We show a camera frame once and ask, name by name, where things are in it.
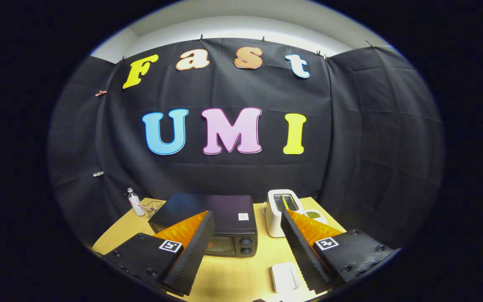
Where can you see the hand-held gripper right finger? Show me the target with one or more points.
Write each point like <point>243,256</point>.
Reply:
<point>300,256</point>

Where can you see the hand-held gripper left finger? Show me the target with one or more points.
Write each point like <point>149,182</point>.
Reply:
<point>193,256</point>

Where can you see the black toaster oven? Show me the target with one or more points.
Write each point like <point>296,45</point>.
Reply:
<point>229,209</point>

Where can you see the white bread toaster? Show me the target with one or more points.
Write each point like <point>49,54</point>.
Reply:
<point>273,220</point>

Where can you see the white rectangular dish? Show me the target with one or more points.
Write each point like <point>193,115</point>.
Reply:
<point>285,277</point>

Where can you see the pink striped straw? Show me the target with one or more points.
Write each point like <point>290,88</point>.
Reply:
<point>146,207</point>

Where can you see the small clear bottle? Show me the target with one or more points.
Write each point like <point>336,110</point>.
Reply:
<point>136,205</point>

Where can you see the black backdrop cloth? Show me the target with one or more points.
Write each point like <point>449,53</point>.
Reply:
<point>233,92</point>

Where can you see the red clip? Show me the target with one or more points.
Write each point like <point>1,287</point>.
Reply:
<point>101,93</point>

